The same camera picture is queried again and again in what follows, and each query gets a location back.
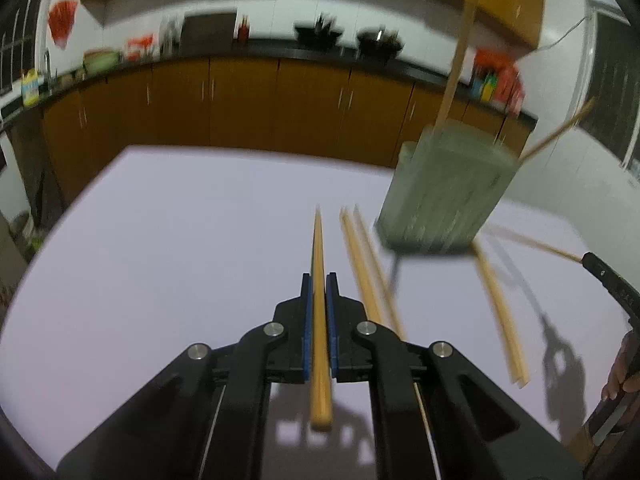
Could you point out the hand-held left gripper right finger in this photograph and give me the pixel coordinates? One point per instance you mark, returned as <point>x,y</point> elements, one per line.
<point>332,330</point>

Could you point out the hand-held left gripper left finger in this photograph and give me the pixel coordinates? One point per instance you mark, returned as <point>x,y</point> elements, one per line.
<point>306,330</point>

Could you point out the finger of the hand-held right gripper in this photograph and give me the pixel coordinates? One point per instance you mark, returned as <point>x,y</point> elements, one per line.
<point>612,282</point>

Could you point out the wooden chopstick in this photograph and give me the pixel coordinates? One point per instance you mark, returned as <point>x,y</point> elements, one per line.
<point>555,132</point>
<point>320,400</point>
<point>495,306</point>
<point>457,65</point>
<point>502,303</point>
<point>545,248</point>
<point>375,270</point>
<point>357,270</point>

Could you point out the pale green perforated utensil holder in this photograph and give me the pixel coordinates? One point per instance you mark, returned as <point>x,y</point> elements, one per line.
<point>445,190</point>

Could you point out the person's right hand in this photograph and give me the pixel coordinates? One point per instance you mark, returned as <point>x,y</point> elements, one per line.
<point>620,370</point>

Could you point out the white framed window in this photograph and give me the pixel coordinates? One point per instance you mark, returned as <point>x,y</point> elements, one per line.
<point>617,90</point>

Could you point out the green and yellow carton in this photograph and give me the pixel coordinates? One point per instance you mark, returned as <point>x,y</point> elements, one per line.
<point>487,87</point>

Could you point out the wooden lower kitchen cabinets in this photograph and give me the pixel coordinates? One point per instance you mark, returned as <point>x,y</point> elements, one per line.
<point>240,105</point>

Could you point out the wooden kitchen cabinets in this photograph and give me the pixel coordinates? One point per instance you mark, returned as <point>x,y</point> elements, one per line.
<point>240,105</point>
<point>505,0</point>

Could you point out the large red plastic bag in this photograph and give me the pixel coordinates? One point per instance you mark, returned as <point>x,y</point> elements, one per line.
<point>500,72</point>

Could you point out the black kitchen countertop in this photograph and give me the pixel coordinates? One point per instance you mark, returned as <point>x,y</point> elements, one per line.
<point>310,52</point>

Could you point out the wok with steel lid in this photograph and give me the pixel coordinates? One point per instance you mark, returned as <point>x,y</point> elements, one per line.
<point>380,42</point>

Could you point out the black pot with lid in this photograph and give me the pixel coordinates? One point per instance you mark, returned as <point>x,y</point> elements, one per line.
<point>320,32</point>

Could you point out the wooden upper kitchen cabinets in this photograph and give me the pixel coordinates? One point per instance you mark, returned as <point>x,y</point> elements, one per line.
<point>505,0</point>

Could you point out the small red bottle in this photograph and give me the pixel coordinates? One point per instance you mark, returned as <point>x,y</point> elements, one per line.
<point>243,30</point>

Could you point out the dark wooden cutting board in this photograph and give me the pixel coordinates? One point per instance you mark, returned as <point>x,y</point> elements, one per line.
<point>209,27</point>

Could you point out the clear plastic bag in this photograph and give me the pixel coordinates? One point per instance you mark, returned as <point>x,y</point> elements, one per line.
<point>169,37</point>

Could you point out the crumpled red plastic bag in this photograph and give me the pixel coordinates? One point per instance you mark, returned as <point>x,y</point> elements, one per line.
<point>140,47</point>

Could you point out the green basin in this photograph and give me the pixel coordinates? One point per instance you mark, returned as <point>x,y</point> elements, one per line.
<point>102,60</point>

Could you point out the yellow detergent bottle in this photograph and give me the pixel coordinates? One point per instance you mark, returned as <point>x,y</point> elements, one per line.
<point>30,90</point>

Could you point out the metal faucet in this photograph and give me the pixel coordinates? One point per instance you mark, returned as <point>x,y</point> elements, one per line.
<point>48,67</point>

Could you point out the hanging red plastic bag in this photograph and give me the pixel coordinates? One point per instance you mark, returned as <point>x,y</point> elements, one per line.
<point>62,22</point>

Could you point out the barred window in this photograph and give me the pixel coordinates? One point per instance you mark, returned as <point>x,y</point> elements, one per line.
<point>20,35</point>

